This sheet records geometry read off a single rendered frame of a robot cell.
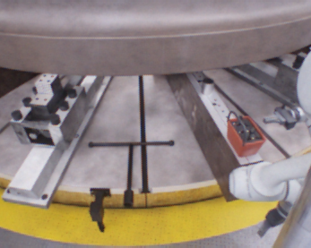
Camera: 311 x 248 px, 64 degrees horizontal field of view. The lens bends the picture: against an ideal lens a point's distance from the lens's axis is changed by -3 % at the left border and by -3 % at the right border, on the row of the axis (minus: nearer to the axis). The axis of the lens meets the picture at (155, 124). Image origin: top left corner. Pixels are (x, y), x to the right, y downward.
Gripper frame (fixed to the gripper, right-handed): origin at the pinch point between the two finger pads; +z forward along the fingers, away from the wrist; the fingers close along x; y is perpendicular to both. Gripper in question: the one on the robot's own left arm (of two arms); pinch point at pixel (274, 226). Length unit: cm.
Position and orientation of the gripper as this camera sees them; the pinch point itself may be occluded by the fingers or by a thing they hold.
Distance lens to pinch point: 117.5
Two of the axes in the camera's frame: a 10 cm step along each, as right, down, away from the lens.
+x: -9.3, 2.4, -2.6
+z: 0.0, 7.3, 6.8
